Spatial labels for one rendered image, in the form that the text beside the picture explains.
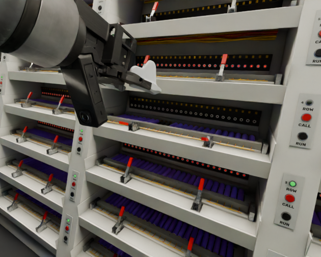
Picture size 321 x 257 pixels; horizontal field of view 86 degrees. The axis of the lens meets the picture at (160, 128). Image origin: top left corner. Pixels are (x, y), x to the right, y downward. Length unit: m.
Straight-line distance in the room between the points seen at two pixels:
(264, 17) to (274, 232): 0.53
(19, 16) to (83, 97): 0.12
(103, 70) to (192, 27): 0.38
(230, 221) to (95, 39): 0.53
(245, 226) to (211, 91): 0.38
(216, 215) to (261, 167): 0.19
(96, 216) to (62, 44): 0.69
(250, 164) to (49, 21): 0.48
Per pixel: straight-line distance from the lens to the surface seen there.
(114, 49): 0.30
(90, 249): 0.97
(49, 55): 0.24
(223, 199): 0.60
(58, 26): 0.23
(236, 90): 0.52
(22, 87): 1.36
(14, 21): 0.22
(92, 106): 0.29
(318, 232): 0.64
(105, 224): 0.79
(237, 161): 0.51
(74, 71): 0.29
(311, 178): 0.52
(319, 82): 0.53
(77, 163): 0.80
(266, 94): 0.52
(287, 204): 0.53
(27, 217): 1.22
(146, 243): 0.72
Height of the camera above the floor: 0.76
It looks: 2 degrees down
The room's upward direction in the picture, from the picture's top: 10 degrees clockwise
